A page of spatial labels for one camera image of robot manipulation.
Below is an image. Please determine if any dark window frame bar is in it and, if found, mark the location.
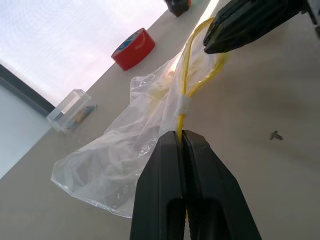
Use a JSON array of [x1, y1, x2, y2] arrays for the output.
[[0, 63, 56, 118]]

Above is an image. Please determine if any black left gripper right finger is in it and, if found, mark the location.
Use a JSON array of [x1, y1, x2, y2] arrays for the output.
[[181, 129, 263, 240]]

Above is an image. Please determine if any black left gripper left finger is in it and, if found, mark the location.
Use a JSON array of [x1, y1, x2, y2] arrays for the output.
[[129, 131, 187, 240]]

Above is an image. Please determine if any clear plastic box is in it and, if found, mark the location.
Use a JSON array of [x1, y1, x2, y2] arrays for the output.
[[45, 88, 97, 135]]

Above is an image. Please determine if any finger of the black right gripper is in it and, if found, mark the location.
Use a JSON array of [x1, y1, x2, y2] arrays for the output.
[[211, 0, 266, 26], [203, 0, 309, 55]]

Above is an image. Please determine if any red tape roll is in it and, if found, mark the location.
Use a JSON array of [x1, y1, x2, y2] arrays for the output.
[[111, 27, 156, 72]]

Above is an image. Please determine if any clear plastic bag yellow drawstring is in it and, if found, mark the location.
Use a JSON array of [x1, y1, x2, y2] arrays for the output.
[[50, 16, 227, 219]]

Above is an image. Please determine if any black and orange object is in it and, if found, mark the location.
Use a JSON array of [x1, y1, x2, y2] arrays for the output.
[[166, 0, 192, 18]]

